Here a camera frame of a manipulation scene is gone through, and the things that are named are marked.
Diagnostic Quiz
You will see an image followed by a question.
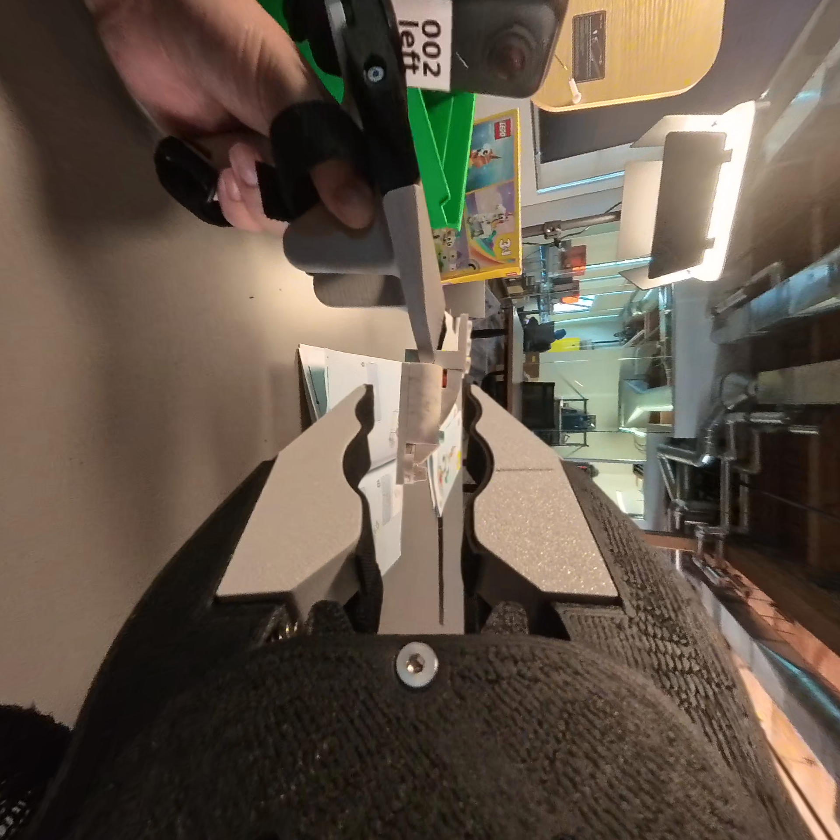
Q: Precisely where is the pale blue instruction booklet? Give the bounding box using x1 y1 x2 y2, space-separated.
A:
298 344 403 573

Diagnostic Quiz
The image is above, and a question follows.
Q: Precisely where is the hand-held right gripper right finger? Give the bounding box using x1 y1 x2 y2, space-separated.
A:
463 386 622 606

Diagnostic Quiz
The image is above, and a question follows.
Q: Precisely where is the green plastic bin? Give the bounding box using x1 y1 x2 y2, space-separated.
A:
259 0 477 229

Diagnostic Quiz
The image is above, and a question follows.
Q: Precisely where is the panel light on stand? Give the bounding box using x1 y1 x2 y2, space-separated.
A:
617 100 757 291

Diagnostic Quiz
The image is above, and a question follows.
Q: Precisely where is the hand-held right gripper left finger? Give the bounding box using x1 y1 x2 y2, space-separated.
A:
217 386 375 601

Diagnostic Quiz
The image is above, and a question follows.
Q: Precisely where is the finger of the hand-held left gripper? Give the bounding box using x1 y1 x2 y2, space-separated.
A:
382 182 448 363

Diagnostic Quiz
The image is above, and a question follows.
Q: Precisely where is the silver ventilation duct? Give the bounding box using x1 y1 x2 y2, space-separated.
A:
710 259 840 345

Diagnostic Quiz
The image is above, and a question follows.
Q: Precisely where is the white toy brick assembly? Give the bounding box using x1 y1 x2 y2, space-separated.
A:
395 311 475 488

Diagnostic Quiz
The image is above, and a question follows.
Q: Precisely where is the yellow toy set box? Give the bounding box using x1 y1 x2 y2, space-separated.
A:
438 108 523 285

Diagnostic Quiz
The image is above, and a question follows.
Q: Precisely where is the person's left hand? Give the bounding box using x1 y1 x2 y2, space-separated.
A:
85 0 382 235

